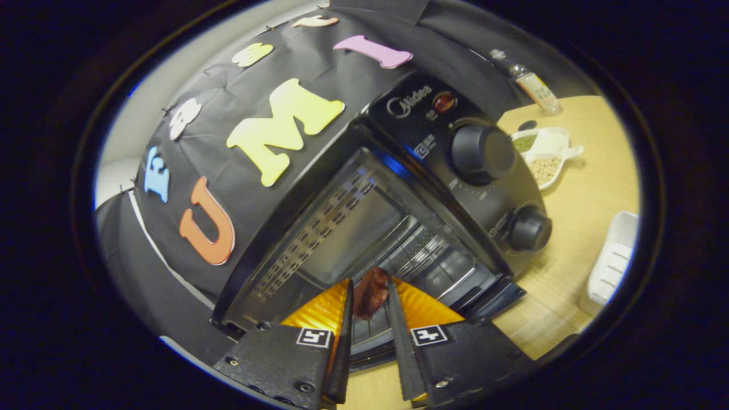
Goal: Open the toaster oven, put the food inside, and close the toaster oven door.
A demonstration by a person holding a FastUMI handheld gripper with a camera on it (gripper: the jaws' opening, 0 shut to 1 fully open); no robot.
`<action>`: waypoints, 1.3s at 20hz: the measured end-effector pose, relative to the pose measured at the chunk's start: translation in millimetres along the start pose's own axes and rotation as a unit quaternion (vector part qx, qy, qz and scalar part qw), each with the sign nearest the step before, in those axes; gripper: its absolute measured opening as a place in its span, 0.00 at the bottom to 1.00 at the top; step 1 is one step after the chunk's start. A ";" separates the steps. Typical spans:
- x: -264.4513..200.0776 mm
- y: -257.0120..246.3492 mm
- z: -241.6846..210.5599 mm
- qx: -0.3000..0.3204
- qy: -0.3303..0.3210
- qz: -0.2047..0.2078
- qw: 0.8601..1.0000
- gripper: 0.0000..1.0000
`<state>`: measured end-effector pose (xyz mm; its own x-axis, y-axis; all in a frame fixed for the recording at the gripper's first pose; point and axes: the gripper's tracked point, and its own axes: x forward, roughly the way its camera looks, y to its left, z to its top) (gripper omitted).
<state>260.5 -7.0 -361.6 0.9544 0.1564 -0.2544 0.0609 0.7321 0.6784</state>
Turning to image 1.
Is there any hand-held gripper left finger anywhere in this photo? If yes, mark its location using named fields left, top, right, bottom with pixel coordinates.
left=212, top=278, right=355, bottom=410

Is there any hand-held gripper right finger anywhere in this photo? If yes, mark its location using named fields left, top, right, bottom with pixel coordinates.
left=387, top=276, right=539, bottom=409

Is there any red-brown meat slice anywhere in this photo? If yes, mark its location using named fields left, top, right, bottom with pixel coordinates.
left=352, top=266, right=391, bottom=320

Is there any black toaster oven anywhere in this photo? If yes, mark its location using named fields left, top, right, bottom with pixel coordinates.
left=211, top=71, right=553, bottom=374

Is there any white rectangular tray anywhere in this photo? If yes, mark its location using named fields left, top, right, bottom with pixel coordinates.
left=579, top=211, right=640, bottom=318

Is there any white divided seed dish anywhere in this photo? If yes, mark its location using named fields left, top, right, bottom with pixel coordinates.
left=511, top=126, right=585, bottom=191

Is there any small clear glass bottle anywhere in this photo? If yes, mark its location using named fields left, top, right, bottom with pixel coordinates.
left=489, top=48, right=562, bottom=114

